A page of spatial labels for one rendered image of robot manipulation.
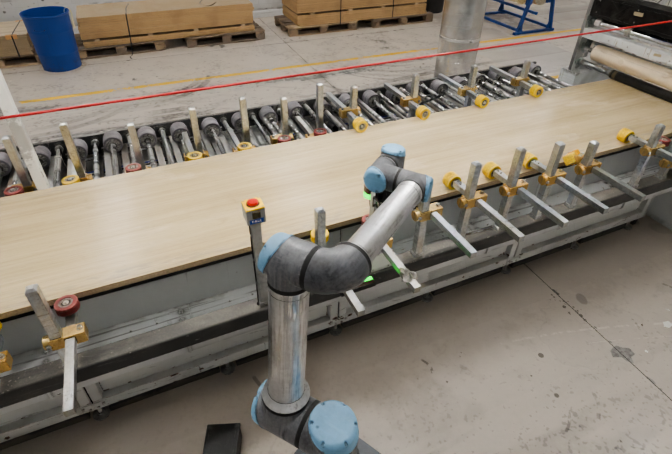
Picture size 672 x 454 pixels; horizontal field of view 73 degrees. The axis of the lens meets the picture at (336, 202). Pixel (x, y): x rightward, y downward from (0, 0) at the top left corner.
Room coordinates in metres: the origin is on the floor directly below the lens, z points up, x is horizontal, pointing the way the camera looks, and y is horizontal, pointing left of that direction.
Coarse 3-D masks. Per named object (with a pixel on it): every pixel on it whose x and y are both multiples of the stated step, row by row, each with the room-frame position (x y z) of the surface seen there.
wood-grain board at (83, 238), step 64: (384, 128) 2.55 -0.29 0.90; (448, 128) 2.57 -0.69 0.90; (512, 128) 2.59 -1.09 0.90; (576, 128) 2.61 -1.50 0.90; (640, 128) 2.62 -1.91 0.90; (64, 192) 1.81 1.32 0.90; (128, 192) 1.82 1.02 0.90; (192, 192) 1.83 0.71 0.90; (256, 192) 1.84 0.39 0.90; (320, 192) 1.85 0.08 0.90; (448, 192) 1.87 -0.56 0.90; (0, 256) 1.35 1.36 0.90; (64, 256) 1.36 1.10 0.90; (128, 256) 1.37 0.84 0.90; (192, 256) 1.37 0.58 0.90
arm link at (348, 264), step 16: (400, 176) 1.29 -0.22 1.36; (416, 176) 1.28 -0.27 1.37; (400, 192) 1.17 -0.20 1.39; (416, 192) 1.20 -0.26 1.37; (384, 208) 1.07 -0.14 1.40; (400, 208) 1.09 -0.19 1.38; (368, 224) 0.98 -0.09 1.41; (384, 224) 0.99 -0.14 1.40; (400, 224) 1.05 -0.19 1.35; (352, 240) 0.90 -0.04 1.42; (368, 240) 0.90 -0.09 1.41; (384, 240) 0.95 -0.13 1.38; (320, 256) 0.80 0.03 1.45; (336, 256) 0.81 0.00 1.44; (352, 256) 0.82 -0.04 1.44; (368, 256) 0.84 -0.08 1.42; (320, 272) 0.77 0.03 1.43; (336, 272) 0.77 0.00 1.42; (352, 272) 0.79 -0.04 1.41; (368, 272) 0.81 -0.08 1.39; (320, 288) 0.76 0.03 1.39; (336, 288) 0.76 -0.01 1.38; (352, 288) 0.79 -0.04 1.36
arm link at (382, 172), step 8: (376, 160) 1.40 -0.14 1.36; (384, 160) 1.38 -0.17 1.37; (392, 160) 1.39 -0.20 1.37; (368, 168) 1.35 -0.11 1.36; (376, 168) 1.33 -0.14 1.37; (384, 168) 1.33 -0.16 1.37; (392, 168) 1.33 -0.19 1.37; (368, 176) 1.32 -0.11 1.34; (376, 176) 1.30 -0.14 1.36; (384, 176) 1.30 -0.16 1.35; (392, 176) 1.30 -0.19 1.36; (368, 184) 1.32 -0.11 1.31; (376, 184) 1.30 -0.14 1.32; (384, 184) 1.29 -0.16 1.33; (392, 184) 1.29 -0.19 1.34; (376, 192) 1.30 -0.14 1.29
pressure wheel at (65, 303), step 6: (60, 300) 1.12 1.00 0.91; (66, 300) 1.12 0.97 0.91; (72, 300) 1.13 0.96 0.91; (78, 300) 1.13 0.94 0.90; (54, 306) 1.09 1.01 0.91; (60, 306) 1.10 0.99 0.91; (66, 306) 1.10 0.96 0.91; (72, 306) 1.10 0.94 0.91; (78, 306) 1.11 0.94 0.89; (60, 312) 1.07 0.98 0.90; (66, 312) 1.08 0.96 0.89; (72, 312) 1.09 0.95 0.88
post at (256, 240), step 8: (256, 224) 1.30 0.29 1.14; (256, 232) 1.30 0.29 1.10; (256, 240) 1.30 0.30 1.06; (256, 248) 1.30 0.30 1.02; (256, 256) 1.29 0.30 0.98; (256, 264) 1.29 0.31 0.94; (256, 272) 1.30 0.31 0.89; (256, 280) 1.30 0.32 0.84; (264, 280) 1.30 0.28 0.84; (256, 288) 1.30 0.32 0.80; (264, 288) 1.30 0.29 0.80; (264, 296) 1.30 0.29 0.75
